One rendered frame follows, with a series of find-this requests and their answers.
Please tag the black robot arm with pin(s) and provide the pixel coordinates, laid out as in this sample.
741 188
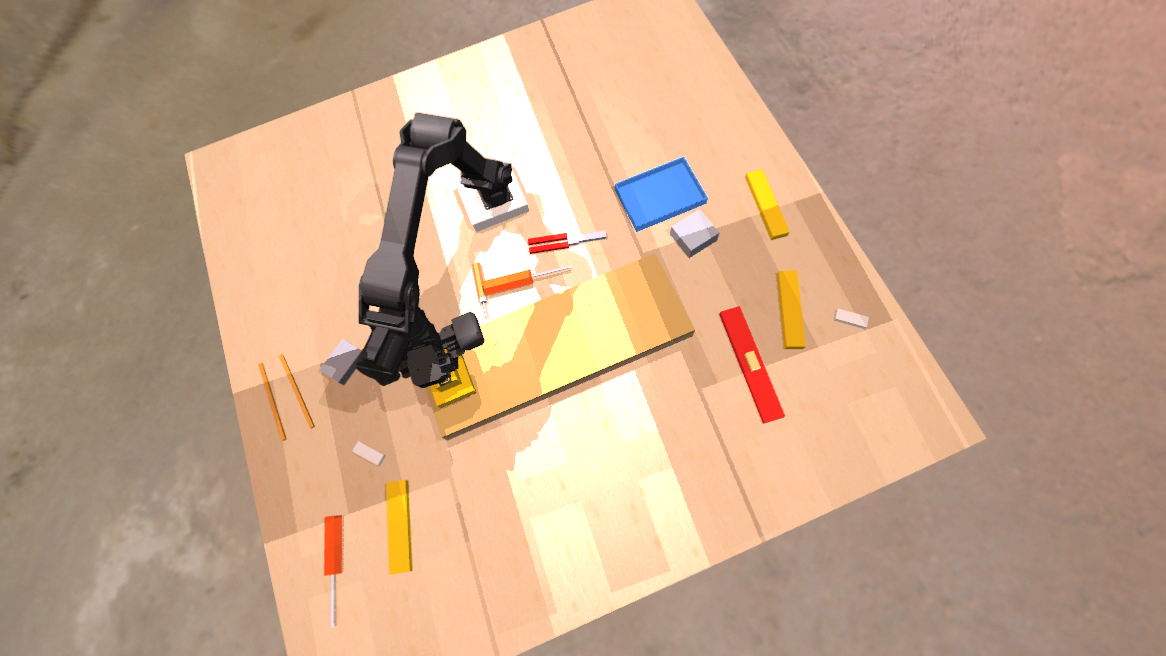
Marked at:
390 278

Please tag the white rectangular bar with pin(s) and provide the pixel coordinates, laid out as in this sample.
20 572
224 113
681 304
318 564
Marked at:
851 318
369 453

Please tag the blue shallow tray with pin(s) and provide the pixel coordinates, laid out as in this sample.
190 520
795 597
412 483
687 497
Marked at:
660 193

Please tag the pale yellow panel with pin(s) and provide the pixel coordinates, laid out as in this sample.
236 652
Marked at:
564 340

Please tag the red flat bar with white rectangle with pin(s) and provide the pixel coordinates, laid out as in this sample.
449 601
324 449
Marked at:
752 366

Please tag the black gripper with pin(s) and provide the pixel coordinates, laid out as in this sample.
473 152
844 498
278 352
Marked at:
462 335

